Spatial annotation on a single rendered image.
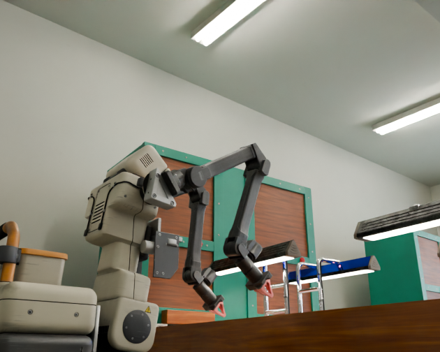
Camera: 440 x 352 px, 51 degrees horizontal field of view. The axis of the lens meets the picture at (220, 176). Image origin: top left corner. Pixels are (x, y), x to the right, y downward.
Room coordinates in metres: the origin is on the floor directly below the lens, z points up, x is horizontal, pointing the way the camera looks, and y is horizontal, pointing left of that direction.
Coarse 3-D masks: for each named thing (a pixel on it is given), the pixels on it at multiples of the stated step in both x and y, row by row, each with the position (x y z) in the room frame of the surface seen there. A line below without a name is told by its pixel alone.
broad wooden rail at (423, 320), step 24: (312, 312) 1.47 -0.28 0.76; (336, 312) 1.39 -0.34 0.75; (360, 312) 1.32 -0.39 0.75; (384, 312) 1.26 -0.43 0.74; (408, 312) 1.21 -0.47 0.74; (432, 312) 1.15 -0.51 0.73; (168, 336) 2.18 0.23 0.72; (192, 336) 2.02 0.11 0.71; (216, 336) 1.88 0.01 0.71; (240, 336) 1.76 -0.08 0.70; (264, 336) 1.65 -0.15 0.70; (288, 336) 1.56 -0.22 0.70; (312, 336) 1.47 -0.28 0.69; (336, 336) 1.40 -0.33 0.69; (360, 336) 1.33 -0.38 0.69; (384, 336) 1.27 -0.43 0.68; (408, 336) 1.21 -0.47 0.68; (432, 336) 1.16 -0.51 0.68
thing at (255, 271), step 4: (252, 268) 1.77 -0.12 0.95; (256, 268) 1.78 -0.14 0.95; (248, 272) 1.77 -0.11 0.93; (252, 272) 1.77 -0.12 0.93; (256, 272) 1.78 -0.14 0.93; (260, 272) 1.79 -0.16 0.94; (264, 272) 1.80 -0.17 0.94; (268, 272) 1.78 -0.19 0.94; (248, 276) 1.78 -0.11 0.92; (252, 276) 1.78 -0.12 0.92; (256, 276) 1.78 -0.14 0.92; (260, 276) 1.79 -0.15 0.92; (264, 276) 1.78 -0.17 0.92; (268, 276) 1.79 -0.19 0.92; (252, 280) 1.79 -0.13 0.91; (256, 280) 1.79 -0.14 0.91; (260, 280) 1.78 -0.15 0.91; (264, 280) 1.77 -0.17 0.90; (248, 284) 1.83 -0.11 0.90; (252, 284) 1.81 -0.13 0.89; (256, 284) 1.79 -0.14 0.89; (260, 284) 1.79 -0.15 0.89
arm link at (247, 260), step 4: (248, 256) 1.77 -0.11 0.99; (252, 256) 1.78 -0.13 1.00; (236, 260) 1.76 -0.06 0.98; (240, 260) 1.75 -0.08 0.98; (244, 260) 1.75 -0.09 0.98; (248, 260) 1.76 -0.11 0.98; (236, 264) 1.76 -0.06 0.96; (240, 264) 1.75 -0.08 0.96; (244, 264) 1.75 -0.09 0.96; (248, 264) 1.76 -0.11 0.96; (252, 264) 1.77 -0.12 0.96; (240, 268) 1.77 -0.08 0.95; (244, 268) 1.76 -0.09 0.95; (248, 268) 1.76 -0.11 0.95; (244, 272) 1.78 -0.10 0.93
